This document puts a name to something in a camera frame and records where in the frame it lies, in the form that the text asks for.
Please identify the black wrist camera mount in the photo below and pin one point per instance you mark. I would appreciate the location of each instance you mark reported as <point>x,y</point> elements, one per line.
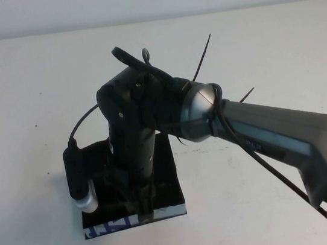
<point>95,159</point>

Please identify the black glasses case printed side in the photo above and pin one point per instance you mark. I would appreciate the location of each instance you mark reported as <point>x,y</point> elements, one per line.
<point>167,170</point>

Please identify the black white-tipped wrist camera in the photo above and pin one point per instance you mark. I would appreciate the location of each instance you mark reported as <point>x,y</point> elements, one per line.
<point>74,171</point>

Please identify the long black zip tie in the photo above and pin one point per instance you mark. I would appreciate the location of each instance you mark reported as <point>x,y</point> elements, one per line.
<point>202,54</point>

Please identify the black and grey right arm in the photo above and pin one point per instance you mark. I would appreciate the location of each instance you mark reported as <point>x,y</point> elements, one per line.
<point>273,125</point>

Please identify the short black zip tie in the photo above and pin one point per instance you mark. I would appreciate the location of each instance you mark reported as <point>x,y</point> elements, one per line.
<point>246,95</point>
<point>183,141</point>

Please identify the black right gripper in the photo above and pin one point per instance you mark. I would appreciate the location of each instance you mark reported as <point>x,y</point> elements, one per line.
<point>135,182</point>

